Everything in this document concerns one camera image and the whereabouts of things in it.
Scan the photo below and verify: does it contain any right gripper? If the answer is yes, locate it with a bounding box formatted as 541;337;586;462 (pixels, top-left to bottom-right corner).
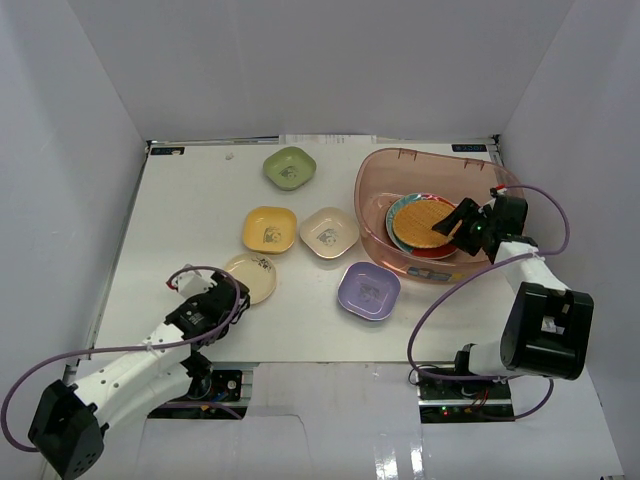
432;198;496;258

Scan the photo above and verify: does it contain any red floral round plate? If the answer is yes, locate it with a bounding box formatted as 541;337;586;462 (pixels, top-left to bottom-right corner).
406;193;456;259

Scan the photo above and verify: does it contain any woven bamboo round tray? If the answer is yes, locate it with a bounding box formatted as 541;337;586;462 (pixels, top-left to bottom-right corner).
392;199;454;249

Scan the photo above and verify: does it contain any cream round floral plate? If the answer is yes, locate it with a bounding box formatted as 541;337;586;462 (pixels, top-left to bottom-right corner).
224;252;277;304

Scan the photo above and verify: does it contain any purple square panda dish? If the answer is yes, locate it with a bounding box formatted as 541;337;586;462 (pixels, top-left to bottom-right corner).
337;262;401;322

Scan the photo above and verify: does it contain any teal round ceramic plate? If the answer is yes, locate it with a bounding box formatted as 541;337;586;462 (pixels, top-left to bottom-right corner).
385;196;414;254

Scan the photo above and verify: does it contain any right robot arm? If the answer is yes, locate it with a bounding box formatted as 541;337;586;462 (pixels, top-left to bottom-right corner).
432;193;594;399

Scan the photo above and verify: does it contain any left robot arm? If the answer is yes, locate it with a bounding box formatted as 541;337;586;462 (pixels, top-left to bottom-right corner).
28;271;250;479

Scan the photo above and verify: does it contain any pink translucent plastic bin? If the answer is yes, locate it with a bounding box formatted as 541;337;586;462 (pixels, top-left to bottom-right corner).
354;148;519;284

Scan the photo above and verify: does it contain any yellow square panda dish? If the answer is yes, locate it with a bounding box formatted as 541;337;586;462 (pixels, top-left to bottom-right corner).
242;206;297;254

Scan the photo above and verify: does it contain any cream square panda dish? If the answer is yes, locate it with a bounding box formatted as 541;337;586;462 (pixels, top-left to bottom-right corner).
299;207;359;260

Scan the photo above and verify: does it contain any green square panda dish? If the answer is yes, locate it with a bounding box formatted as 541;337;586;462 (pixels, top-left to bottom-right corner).
263;146;317;191

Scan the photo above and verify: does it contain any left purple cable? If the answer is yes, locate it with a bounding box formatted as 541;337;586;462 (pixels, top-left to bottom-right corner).
0;265;246;453

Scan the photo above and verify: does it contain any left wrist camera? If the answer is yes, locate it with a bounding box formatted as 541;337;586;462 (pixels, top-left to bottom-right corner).
167;270;212;299

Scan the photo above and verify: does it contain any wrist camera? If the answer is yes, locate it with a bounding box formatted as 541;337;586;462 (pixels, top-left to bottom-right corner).
167;270;212;299
489;185;509;204

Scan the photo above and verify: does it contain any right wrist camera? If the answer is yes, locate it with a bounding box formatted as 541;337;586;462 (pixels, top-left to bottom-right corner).
489;185;509;204

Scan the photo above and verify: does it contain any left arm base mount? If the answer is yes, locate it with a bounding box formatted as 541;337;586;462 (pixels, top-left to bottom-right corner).
148;369;251;420

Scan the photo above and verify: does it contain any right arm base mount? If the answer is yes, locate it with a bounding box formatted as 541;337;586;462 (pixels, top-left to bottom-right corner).
407;370;514;425

